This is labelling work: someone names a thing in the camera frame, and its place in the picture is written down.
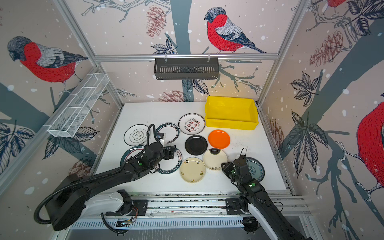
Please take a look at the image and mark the white plate green rim upper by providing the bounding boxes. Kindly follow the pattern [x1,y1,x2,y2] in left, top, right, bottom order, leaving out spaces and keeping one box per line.
[156,123,180,144]

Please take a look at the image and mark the cream plate flower dots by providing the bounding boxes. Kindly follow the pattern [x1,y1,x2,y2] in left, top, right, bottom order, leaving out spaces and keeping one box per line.
[180,158,206,183]

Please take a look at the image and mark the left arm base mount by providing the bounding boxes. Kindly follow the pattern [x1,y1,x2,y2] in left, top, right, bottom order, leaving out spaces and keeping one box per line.
[105,200,148,217]

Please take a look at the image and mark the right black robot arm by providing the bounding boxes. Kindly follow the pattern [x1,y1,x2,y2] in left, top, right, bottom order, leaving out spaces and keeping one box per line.
[221,155,306,240]

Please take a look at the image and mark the white wire mesh shelf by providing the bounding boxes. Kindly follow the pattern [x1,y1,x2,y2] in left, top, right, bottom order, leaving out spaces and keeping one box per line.
[48,73,110,138]

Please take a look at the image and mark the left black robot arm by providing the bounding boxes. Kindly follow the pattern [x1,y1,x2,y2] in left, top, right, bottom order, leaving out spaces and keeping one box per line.
[34,143,176,231]

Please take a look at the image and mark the aluminium rail frame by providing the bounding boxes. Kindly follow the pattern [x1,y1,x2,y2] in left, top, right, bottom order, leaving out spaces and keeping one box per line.
[62,191,313,218]

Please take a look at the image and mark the white plate red characters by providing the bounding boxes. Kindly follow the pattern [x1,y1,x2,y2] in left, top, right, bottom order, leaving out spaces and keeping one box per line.
[178,113,206,135]

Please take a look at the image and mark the yellow plastic bin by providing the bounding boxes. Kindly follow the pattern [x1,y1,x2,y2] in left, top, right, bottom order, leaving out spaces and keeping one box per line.
[205,96,259,131]

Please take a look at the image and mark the cream plate black spot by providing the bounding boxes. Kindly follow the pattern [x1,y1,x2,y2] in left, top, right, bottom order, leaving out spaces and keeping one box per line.
[203,148,229,171]

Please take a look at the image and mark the white plate red green rim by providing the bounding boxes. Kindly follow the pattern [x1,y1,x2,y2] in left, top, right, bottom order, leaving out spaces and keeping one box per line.
[120,145,146,167]

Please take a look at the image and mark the black hanging wire basket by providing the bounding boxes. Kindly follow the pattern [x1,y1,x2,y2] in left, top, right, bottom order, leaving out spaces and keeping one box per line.
[154,58,219,80]

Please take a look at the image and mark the orange plate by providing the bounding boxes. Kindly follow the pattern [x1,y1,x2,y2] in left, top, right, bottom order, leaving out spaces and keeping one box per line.
[208,130,231,149]

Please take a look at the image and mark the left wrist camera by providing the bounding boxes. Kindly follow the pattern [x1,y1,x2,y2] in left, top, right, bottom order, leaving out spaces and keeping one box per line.
[156,133,166,146]

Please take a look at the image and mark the white plate black cloud outline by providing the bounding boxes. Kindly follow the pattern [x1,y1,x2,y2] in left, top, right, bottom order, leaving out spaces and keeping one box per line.
[124,124,148,147]

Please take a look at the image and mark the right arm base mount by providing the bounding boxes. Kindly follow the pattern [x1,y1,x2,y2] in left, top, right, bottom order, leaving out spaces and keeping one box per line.
[225,198,250,215]

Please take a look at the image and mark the blue green patterned plate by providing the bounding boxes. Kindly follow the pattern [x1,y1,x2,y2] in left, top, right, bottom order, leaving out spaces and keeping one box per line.
[247,157,265,182]

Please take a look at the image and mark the white plate green rim lettered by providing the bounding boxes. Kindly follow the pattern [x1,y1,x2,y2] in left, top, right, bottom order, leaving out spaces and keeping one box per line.
[155,148,183,175]

